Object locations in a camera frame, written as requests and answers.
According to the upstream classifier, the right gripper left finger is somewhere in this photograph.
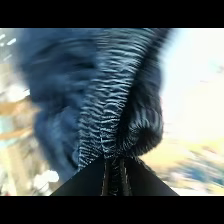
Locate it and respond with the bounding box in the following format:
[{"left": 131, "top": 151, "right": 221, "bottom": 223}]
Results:
[{"left": 49, "top": 155, "right": 108, "bottom": 197}]

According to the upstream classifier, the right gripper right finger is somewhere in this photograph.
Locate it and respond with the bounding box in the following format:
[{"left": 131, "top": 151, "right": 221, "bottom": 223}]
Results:
[{"left": 121, "top": 155, "right": 180, "bottom": 197}]

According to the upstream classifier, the navy blue garment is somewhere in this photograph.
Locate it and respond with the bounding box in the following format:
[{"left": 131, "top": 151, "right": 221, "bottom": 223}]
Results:
[{"left": 15, "top": 28, "right": 172, "bottom": 197}]

